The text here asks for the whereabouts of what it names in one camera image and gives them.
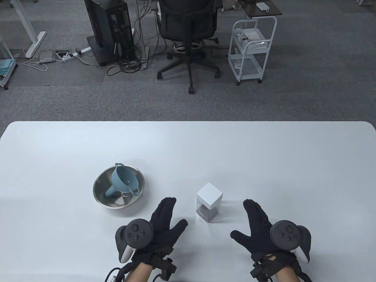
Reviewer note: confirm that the black office chair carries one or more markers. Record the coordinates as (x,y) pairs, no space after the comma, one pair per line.
(188,20)

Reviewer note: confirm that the flat white box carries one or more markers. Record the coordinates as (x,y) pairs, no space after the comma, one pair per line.
(251,34)

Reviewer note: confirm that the white desk leg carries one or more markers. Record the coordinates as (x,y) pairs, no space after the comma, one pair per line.
(29,32)

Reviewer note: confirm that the person's left forearm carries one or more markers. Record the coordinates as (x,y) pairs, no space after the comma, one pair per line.
(139,273)

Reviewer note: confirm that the small white device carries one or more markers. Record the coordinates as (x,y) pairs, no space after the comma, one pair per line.
(261,6)

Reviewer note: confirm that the black computer tower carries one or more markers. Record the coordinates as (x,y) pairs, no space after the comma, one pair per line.
(108,26)

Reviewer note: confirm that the black white handheld controller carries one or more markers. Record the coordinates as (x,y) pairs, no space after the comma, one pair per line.
(286,233)
(136,232)

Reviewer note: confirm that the clear square coffee jar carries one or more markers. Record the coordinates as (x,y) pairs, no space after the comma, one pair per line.
(207,213)

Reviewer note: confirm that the grey flat box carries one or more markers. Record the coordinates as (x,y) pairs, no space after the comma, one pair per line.
(47,55)

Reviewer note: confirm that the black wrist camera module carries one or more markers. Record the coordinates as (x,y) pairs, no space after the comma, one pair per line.
(258,273)
(166,267)

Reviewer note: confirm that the person's right forearm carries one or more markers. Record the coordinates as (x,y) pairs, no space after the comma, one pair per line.
(286,276)

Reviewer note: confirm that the brown side table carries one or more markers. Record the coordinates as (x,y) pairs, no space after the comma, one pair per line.
(249,10)

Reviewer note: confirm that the person's left hand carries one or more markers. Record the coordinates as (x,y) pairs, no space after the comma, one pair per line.
(163,232)

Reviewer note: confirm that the white trolley with teal bins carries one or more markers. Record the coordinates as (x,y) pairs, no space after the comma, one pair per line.
(6,63)

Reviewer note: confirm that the white square jar lid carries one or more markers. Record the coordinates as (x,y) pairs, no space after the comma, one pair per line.
(209,195)

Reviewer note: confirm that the person's right hand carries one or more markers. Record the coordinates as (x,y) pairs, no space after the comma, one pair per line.
(258,235)

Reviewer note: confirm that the white power strip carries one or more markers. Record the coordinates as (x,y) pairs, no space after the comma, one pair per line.
(83,50)

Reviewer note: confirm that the stainless steel bowl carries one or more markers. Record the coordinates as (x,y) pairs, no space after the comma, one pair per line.
(101,191)

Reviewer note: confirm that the white rolling cart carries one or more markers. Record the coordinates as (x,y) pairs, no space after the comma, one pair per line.
(248,64)

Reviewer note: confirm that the pile of dark red cranberries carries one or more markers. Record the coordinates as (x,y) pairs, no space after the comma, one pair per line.
(207,213)

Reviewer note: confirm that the blue plastic funnel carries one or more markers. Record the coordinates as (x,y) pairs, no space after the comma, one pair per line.
(122,179)

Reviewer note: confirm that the clear plastic bag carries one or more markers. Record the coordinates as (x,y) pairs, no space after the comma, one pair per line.
(260,45)

